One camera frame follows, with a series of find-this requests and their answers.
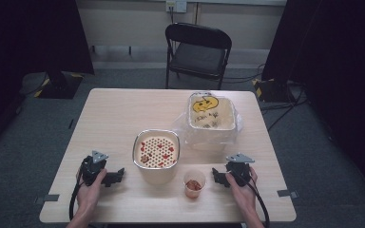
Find small plastic sauce cup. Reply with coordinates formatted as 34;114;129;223
182;169;207;200

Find black curtain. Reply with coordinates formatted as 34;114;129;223
260;0;365;203
0;0;95;160

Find person's right hand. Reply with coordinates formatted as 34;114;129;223
225;166;259;213

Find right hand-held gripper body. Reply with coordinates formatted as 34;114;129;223
225;153;256;188

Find black floor cables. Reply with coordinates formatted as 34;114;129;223
222;63;308;132

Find black folding chair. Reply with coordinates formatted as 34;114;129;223
163;22;233;91

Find white wall socket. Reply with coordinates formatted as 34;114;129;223
165;0;188;14

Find lunch box yellow face lid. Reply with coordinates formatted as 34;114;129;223
187;91;238;132

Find person's left hand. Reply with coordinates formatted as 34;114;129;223
75;169;108;212

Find grey table bracket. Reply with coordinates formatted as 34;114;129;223
277;188;299;200

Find black stand base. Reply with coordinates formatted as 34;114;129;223
251;77;298;104
32;70;86;100

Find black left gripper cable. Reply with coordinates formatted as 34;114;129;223
68;169;86;222

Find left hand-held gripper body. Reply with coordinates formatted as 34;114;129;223
80;150;109;187

